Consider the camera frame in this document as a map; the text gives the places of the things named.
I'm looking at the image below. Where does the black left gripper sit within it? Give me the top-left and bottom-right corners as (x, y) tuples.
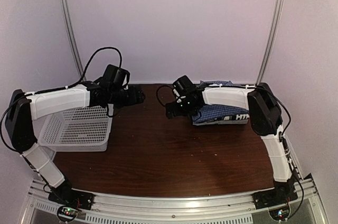
(109, 85), (145, 109)

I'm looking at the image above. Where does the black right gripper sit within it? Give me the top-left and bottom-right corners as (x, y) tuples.
(167, 97), (199, 118)

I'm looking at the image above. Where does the blue checked shirt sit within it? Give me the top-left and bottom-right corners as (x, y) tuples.
(191, 79), (250, 124)

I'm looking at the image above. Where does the black white plaid shirt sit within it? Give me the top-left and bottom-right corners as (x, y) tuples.
(211, 114), (250, 121)

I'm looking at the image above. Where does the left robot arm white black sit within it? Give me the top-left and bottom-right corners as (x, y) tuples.
(1, 81), (145, 205)

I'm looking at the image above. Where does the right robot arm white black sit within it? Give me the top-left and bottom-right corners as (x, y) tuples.
(164, 76), (295, 204)

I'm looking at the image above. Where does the white perforated plastic basket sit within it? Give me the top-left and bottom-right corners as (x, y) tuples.
(38, 106), (112, 152)

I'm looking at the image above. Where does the left small circuit board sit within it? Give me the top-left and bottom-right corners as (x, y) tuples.
(57, 206), (79, 222)

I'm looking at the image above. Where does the small circuit board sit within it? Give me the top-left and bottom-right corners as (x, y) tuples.
(57, 206), (79, 222)
(269, 206), (290, 221)

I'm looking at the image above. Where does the right small circuit board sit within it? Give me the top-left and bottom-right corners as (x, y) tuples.
(269, 206), (290, 221)

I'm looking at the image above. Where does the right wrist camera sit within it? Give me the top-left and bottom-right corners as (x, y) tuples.
(172, 75), (198, 104)

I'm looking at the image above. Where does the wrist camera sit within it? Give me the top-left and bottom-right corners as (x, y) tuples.
(99, 64), (130, 91)
(172, 75), (198, 104)

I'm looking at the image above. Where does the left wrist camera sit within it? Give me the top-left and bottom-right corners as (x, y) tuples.
(99, 64), (130, 91)

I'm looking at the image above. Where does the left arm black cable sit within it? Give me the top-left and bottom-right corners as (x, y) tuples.
(0, 46), (124, 153)

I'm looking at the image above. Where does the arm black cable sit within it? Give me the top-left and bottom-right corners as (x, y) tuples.
(155, 83), (304, 209)
(0, 46), (124, 153)

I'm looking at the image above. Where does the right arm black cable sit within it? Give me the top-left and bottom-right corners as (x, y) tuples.
(155, 83), (304, 209)

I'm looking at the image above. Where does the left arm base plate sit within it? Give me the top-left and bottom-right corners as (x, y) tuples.
(48, 187), (94, 210)

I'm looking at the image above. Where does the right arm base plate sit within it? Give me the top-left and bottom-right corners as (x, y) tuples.
(252, 188), (298, 210)

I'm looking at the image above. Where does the left aluminium frame post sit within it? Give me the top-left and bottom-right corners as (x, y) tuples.
(60, 0), (84, 76)

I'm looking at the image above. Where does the aluminium frame post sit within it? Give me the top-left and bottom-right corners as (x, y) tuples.
(256, 0), (285, 85)
(60, 0), (84, 76)

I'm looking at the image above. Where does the front aluminium rail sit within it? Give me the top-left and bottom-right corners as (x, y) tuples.
(19, 179), (328, 223)

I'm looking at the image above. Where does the right aluminium frame post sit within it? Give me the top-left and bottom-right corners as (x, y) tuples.
(256, 0), (285, 85)

